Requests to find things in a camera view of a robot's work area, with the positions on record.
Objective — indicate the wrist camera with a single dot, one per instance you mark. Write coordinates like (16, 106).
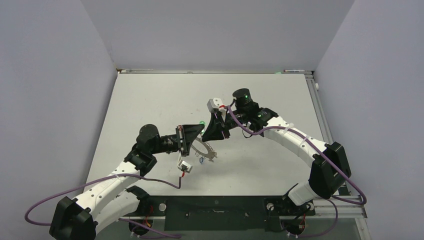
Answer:
(184, 166)
(214, 106)

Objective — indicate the aluminium front rail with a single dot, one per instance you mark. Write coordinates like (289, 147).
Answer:
(338, 207)

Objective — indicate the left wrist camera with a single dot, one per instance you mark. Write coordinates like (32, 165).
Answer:
(184, 166)

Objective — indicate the red white marker pen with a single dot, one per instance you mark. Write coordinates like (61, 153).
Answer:
(294, 71)

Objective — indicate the aluminium back rail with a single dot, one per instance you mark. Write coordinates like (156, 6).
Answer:
(153, 71)

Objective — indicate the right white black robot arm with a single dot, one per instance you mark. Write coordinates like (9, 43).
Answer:
(329, 167)

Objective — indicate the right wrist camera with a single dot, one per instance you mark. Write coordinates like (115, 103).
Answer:
(214, 106)

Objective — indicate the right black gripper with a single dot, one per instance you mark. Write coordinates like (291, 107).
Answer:
(214, 131)

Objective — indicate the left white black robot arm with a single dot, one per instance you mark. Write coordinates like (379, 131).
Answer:
(115, 195)

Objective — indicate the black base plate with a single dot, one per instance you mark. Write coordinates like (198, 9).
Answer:
(221, 213)

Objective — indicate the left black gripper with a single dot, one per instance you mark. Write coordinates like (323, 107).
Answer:
(187, 134)

